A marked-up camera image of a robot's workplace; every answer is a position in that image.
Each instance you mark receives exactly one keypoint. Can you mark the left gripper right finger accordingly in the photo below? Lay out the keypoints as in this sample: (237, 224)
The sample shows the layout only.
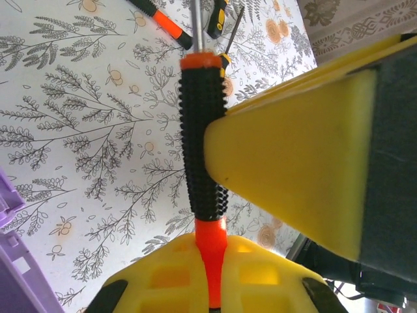
(293, 163)

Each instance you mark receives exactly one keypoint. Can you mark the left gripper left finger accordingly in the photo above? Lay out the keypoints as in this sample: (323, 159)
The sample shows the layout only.
(163, 280)

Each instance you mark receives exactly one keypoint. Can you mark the orange black screwdriver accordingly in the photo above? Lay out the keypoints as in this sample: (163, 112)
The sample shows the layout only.
(167, 24)
(202, 130)

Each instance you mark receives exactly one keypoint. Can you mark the yellow black screwdriver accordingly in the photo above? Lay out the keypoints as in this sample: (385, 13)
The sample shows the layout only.
(224, 63)
(220, 19)

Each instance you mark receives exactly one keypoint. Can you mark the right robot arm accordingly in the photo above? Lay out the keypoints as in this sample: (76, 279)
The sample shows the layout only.
(325, 264)

